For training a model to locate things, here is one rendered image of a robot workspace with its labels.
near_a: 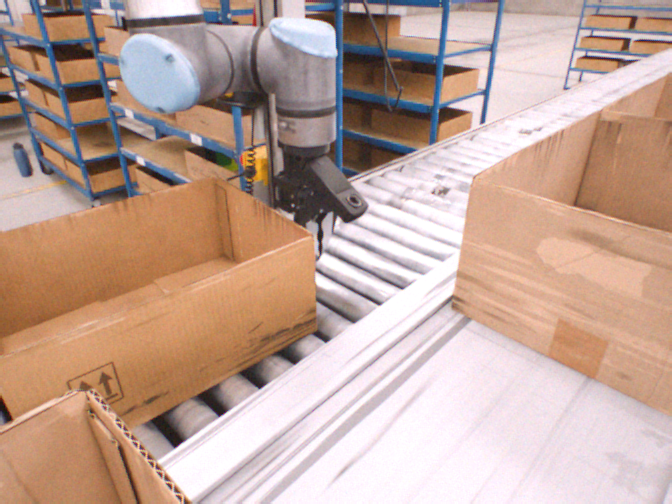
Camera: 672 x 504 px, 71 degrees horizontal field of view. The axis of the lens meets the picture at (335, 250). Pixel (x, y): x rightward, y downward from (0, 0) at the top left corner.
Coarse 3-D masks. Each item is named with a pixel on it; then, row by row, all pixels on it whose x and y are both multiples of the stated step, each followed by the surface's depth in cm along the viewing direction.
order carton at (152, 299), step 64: (192, 192) 83; (0, 256) 67; (64, 256) 73; (128, 256) 80; (192, 256) 88; (256, 256) 82; (0, 320) 70; (64, 320) 75; (128, 320) 52; (192, 320) 57; (256, 320) 65; (0, 384) 46; (64, 384) 50; (128, 384) 55; (192, 384) 62
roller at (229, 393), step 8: (232, 376) 66; (240, 376) 66; (216, 384) 65; (224, 384) 65; (232, 384) 65; (240, 384) 65; (248, 384) 65; (208, 392) 66; (216, 392) 65; (224, 392) 64; (232, 392) 64; (240, 392) 63; (248, 392) 63; (216, 400) 65; (224, 400) 64; (232, 400) 63; (240, 400) 62; (224, 408) 64; (232, 408) 63
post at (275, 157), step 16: (256, 0) 90; (272, 0) 89; (256, 16) 91; (272, 16) 90; (272, 96) 97; (272, 112) 99; (272, 128) 101; (272, 144) 103; (272, 160) 106; (256, 192) 108; (272, 192) 109; (272, 208) 112
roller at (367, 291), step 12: (324, 252) 95; (324, 264) 92; (336, 264) 91; (348, 264) 91; (336, 276) 90; (348, 276) 88; (360, 276) 87; (372, 276) 87; (348, 288) 89; (360, 288) 86; (372, 288) 85; (384, 288) 84; (396, 288) 84; (372, 300) 85; (384, 300) 83
